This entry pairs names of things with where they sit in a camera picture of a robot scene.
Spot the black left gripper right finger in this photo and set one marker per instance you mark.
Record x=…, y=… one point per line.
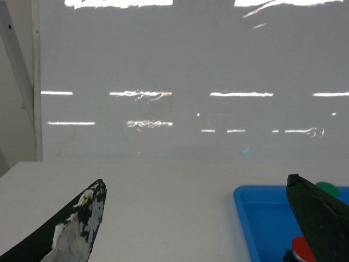
x=322, y=218

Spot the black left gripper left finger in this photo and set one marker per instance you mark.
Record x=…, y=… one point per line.
x=70, y=234

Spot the green mushroom push button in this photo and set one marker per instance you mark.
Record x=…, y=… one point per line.
x=329, y=188

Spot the red mushroom push button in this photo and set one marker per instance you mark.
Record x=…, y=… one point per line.
x=300, y=251

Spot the blue plastic tray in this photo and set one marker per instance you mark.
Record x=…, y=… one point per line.
x=267, y=220

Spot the white whiteboard panel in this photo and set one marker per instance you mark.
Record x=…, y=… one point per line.
x=192, y=80

